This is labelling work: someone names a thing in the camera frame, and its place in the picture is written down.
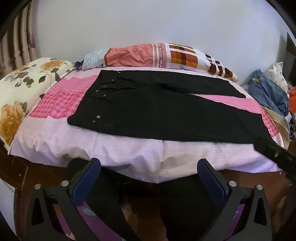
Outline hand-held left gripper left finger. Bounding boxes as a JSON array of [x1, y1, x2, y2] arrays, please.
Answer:
[[26, 158, 130, 241]]

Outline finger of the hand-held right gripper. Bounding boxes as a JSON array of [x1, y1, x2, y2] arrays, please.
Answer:
[[254, 136, 296, 181]]

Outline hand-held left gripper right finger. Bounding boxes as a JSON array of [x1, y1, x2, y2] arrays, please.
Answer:
[[197, 159, 272, 241]]

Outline black pants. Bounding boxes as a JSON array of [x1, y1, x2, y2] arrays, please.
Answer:
[[67, 70, 276, 145]]

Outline beige cloth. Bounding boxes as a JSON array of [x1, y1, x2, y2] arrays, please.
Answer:
[[261, 105, 291, 149]]

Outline pink checked bedsheet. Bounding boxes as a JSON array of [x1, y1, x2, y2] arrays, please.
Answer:
[[10, 66, 284, 184]]

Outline blue plaid cloth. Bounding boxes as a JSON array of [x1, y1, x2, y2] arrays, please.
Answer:
[[248, 69, 291, 121]]

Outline white floral cloth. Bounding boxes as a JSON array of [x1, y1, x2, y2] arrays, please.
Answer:
[[265, 61, 292, 93]]

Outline white yellow floral pillow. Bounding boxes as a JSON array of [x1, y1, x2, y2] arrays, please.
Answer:
[[0, 58, 76, 156]]

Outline orange checked pillow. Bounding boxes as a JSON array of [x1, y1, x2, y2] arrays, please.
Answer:
[[82, 43, 238, 82]]

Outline striped floral curtain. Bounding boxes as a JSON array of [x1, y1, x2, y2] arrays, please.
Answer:
[[0, 0, 39, 80]]

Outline brown wooden bed frame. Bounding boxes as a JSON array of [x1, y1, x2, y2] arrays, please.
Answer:
[[0, 139, 290, 232]]

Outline dark wooden frame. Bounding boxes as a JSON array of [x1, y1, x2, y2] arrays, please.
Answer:
[[283, 32, 296, 87]]

